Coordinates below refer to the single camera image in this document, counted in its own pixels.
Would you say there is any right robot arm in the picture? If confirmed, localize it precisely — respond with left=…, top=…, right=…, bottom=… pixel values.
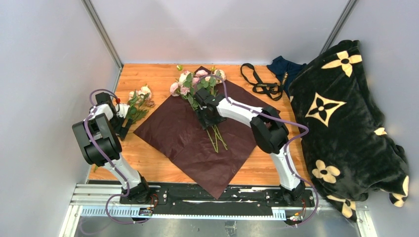
left=193, top=88, right=305, bottom=206

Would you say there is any fake flower bunch with leaves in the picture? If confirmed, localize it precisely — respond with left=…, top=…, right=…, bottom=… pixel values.
left=89, top=84, right=155, bottom=126

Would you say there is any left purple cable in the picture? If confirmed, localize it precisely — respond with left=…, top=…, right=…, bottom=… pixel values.
left=83, top=89, right=150, bottom=225

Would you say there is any aluminium rail frame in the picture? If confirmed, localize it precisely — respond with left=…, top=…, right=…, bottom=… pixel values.
left=60, top=181, right=377, bottom=237

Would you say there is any black strap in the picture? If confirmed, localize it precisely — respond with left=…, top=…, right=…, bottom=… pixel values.
left=240, top=63, right=289, bottom=102

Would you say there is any dark blue cloth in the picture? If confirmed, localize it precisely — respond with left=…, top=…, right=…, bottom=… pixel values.
left=266, top=56, right=307, bottom=98

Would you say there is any dark red wrapping paper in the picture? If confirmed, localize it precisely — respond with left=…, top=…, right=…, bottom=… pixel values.
left=124, top=65, right=279, bottom=198

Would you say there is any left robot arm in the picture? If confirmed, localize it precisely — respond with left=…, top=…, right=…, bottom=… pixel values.
left=72, top=89, right=151, bottom=204

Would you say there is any black blanket with cream flowers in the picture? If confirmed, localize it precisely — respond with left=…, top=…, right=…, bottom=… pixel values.
left=288, top=40, right=409, bottom=222

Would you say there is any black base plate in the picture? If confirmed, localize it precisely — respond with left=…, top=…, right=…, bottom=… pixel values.
left=119, top=182, right=316, bottom=217

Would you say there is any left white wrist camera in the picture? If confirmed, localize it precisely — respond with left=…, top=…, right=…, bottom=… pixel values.
left=115, top=103, right=130, bottom=118

